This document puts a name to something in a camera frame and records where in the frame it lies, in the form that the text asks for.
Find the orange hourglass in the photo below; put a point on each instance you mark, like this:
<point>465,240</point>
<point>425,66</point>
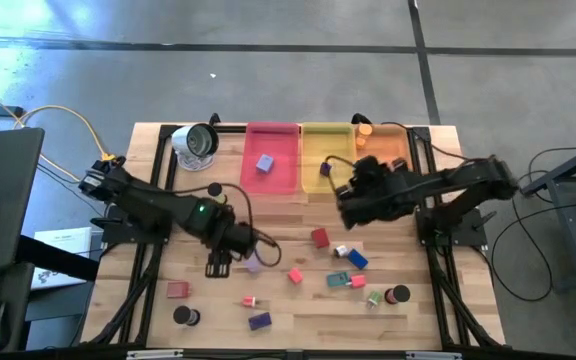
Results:
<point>365,130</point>

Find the white paper booklet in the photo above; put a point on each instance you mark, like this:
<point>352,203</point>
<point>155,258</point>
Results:
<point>63,242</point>

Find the dark grey desk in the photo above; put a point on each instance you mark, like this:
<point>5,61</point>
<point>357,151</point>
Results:
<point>8,175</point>

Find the white round desk lamp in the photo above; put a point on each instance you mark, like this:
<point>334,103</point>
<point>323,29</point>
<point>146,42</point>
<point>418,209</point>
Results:
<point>200,140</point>

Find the purple rectangular box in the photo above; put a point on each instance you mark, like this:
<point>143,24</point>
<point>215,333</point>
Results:
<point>259,321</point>

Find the dark red USB charger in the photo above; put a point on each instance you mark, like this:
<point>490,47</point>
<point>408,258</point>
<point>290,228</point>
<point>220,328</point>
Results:
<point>320,238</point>

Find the lavender capped hourglass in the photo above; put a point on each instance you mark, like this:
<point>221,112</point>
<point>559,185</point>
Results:
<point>254,265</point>

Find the silver mount bracket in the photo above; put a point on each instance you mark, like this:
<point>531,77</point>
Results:
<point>433,355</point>
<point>154,354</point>

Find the small green plug adapter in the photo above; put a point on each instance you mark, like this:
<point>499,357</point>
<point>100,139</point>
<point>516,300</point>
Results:
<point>375,298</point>

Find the pink translucent plastic bin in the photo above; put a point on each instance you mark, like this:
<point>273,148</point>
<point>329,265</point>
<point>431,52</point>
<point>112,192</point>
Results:
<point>278,180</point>

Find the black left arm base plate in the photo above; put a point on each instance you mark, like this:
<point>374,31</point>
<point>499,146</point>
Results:
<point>118,235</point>

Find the yellow translucent plastic bin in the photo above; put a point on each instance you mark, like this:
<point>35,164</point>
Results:
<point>328,140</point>

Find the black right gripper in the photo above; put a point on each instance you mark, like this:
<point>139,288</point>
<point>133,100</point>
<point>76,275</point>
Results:
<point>373,190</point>

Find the flat red charger with prongs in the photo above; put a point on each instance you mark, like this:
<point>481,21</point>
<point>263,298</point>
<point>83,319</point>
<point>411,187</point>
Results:
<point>178,290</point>

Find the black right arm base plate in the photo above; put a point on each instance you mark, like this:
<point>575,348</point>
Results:
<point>468,235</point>

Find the orange translucent plastic bin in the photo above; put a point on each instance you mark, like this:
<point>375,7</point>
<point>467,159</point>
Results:
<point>388,142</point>

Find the black capped blue hourglass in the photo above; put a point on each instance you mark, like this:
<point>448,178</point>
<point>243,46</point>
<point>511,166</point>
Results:
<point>183,314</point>

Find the small red white plug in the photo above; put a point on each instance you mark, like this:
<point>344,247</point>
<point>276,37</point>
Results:
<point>248,301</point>

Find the black capped red hourglass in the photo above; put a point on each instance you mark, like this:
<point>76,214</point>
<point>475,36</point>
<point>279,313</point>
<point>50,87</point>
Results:
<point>400,293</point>

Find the teal digital timer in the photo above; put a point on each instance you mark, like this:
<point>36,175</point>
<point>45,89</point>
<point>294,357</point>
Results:
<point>338,279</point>

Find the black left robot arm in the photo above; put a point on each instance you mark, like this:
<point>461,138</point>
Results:
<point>158,205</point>

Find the blue rectangular box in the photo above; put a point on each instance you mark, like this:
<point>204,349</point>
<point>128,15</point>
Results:
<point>357,259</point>

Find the lavender blue wall charger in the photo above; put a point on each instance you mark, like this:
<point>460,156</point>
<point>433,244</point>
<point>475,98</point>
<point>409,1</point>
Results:
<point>264,163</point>

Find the pink charger cube with prongs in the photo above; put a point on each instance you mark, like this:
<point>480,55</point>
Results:
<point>358,281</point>

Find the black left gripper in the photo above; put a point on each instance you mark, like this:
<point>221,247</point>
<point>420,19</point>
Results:
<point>218,262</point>

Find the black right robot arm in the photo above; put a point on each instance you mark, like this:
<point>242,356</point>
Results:
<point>468,180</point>

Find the pink dual USB charger cube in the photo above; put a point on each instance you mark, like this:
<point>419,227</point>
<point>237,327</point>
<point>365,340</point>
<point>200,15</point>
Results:
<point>295,276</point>

